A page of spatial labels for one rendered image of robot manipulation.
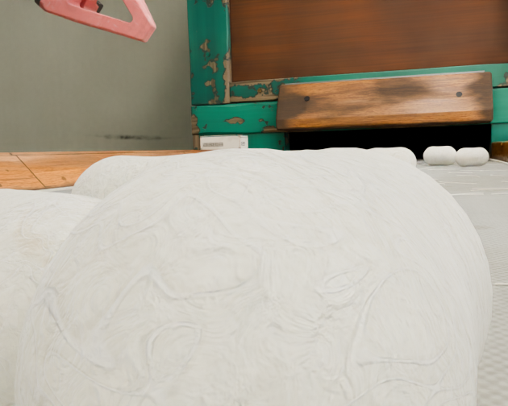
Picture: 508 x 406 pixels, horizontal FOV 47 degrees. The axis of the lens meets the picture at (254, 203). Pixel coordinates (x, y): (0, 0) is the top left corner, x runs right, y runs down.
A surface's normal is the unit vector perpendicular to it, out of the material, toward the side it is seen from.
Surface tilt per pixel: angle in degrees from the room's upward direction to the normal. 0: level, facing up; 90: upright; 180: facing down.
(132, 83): 90
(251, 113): 90
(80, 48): 90
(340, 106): 67
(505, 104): 90
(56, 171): 45
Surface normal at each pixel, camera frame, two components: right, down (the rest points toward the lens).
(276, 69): -0.30, 0.09
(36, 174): 0.66, -0.70
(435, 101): -0.29, -0.33
